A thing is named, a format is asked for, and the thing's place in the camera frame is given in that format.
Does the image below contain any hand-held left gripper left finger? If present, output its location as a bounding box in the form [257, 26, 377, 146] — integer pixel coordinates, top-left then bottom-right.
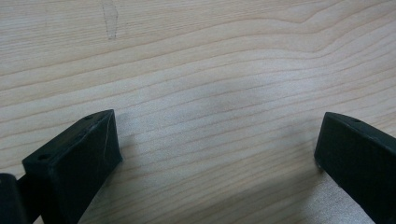
[21, 108, 123, 224]

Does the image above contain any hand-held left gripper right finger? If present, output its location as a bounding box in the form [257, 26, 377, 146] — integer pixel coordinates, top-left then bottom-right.
[313, 111, 396, 224]

